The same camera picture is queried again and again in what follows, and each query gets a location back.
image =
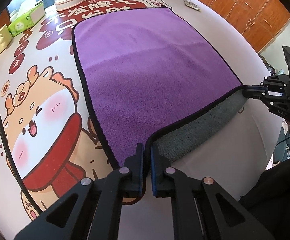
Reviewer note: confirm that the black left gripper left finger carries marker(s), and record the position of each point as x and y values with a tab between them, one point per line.
91	209

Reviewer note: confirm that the green tissue box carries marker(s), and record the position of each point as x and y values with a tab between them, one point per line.
28	15

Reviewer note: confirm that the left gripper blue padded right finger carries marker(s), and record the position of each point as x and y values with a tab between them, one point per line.
254	91

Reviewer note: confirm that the purple grey towel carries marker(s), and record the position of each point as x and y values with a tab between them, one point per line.
150	77

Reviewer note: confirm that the pink cartoon tablecloth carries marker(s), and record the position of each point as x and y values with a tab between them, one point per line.
40	90

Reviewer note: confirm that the yellow mug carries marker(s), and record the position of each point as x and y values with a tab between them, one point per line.
5	38

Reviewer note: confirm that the small pill blister pack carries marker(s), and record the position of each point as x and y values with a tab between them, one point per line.
192	5

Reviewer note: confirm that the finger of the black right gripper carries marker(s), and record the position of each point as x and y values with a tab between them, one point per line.
201	209

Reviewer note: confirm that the wooden cabinet wall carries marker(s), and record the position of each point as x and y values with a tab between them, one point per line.
258	21

